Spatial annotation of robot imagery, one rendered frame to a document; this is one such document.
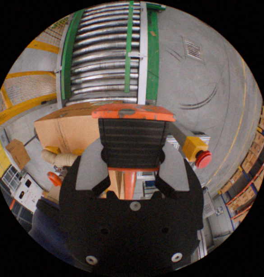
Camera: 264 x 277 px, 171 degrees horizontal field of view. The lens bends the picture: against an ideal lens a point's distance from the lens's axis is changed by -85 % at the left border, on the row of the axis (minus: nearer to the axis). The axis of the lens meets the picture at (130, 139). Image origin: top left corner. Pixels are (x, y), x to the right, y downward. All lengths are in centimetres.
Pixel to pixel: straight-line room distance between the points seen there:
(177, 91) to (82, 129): 125
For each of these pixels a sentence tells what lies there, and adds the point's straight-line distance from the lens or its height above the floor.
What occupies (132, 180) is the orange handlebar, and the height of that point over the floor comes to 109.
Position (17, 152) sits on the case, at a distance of 203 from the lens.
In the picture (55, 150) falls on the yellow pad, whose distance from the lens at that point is 43.
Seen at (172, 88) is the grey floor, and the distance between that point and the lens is 131.
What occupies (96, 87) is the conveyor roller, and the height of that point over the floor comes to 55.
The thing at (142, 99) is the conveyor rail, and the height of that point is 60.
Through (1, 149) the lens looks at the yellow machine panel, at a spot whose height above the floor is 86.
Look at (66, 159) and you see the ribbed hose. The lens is 30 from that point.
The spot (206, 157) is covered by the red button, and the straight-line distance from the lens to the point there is 31.
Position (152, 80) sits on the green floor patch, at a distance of 122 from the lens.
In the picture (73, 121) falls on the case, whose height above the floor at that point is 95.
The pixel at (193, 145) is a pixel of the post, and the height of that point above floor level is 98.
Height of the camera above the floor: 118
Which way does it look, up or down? 60 degrees down
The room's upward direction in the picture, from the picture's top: 178 degrees counter-clockwise
